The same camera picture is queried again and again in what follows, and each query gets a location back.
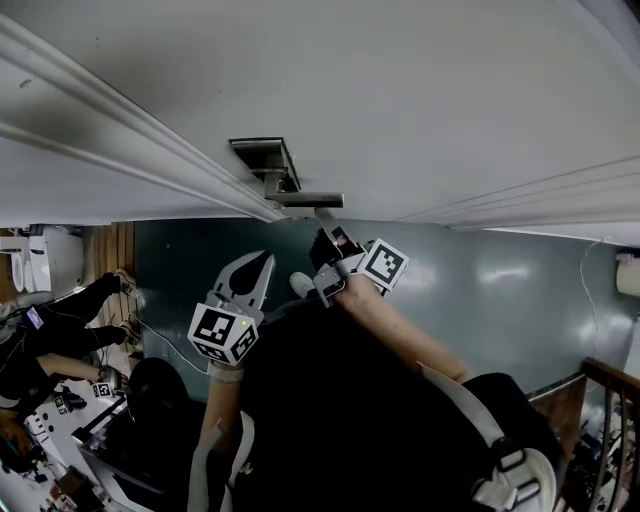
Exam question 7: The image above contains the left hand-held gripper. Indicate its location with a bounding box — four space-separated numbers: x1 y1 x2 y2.
187 249 277 367

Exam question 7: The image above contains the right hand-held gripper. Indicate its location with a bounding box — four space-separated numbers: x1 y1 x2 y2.
308 224 411 310

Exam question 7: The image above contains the person's left forearm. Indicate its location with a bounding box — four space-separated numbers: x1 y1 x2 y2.
199 363 246 451

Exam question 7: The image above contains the person's right forearm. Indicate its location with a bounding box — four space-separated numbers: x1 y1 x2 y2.
333 276 474 385

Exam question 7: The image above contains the person's left white shoe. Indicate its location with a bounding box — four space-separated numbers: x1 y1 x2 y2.
289 271 317 300

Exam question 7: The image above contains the black chair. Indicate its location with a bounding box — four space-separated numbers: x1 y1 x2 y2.
126 356 192 431

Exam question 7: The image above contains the white appliance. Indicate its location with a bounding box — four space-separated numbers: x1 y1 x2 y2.
0 224 85 297

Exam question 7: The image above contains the black monitor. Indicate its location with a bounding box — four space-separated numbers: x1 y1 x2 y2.
71 399 202 512

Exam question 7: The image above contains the white cluttered table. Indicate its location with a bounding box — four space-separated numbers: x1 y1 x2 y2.
0 394 129 512

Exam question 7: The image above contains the white cylindrical bin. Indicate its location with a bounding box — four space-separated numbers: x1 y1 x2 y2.
614 251 640 297

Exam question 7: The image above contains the wooden stair railing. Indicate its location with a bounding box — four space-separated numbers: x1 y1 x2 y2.
528 356 640 512

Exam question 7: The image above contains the beige wrist strap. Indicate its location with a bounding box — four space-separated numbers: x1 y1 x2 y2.
207 360 246 385

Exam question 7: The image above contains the white floor cable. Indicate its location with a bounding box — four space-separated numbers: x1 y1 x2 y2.
133 316 212 375

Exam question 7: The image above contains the steel door lock handle plate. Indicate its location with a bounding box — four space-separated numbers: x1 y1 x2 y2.
228 135 347 211

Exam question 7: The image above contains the pale grey harness strap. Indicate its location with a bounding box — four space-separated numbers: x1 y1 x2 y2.
186 409 257 512
416 361 557 512

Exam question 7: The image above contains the thin white wall cable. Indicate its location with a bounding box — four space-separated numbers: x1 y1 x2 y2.
578 235 615 362

